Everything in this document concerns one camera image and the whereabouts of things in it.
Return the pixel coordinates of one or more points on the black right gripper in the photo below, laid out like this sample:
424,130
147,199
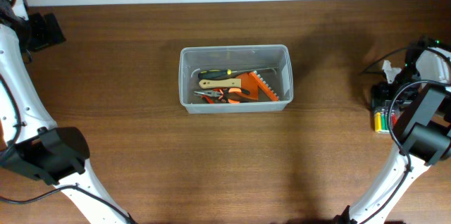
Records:
380,95

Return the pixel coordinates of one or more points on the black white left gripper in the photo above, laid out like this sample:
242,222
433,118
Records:
46,36

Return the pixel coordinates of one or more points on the clear screwdriver set case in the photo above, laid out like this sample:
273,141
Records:
381,116

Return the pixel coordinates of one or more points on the orange perforated plastic bar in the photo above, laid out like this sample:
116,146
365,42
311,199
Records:
264,86

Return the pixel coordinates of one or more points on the orange scraper wooden handle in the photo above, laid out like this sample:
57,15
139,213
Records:
243,81

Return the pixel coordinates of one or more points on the yellow black handled file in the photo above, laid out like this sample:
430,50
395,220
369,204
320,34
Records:
229,73

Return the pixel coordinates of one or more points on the orange black needle-nose pliers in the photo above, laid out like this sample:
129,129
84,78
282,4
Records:
232,90

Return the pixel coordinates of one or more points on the red black diagonal cutters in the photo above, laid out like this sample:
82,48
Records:
214,95

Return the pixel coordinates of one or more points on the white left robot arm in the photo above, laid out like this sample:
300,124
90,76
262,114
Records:
36,147

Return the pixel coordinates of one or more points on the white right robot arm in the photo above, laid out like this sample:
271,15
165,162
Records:
412,105

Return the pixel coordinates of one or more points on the clear plastic container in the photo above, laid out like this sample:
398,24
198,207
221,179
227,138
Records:
196,59

